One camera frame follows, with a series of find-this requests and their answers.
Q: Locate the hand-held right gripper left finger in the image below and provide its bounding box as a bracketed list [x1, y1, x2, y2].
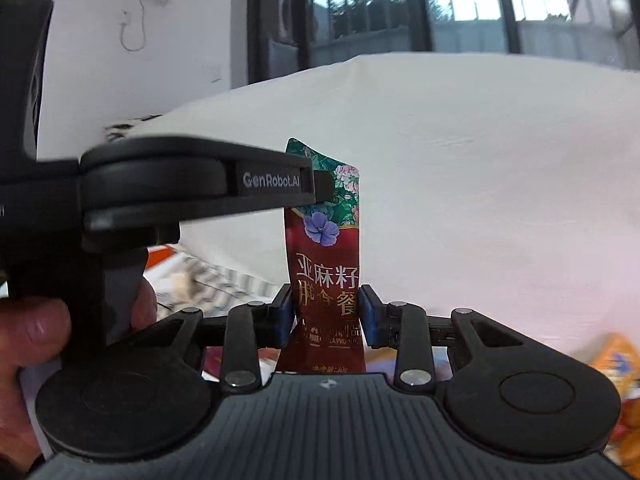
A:
[150, 284, 297, 394]

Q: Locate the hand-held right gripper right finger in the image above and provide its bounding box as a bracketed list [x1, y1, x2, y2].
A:
[360, 284, 526, 391]

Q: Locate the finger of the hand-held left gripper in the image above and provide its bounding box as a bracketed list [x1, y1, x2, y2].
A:
[312, 170, 334, 207]

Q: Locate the red floral sachet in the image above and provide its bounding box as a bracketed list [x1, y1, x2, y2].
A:
[275, 137, 368, 375]

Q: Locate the white cloth-covered desktop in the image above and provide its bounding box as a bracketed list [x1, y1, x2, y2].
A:
[37, 52, 640, 356]

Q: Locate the person's left hand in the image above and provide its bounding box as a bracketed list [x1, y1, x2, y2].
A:
[0, 277, 159, 473]

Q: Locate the zebra print cloth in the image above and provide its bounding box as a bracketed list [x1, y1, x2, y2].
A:
[102, 115, 168, 141]

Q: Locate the grey striped cloth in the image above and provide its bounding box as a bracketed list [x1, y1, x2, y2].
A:
[145, 245, 281, 321]

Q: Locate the barred window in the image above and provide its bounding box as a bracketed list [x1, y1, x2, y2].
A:
[247, 0, 640, 83]

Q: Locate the orange snack packet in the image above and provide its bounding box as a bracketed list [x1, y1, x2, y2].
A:
[587, 332, 640, 461]

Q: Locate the white wall cable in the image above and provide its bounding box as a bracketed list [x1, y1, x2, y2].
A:
[118, 0, 147, 54]

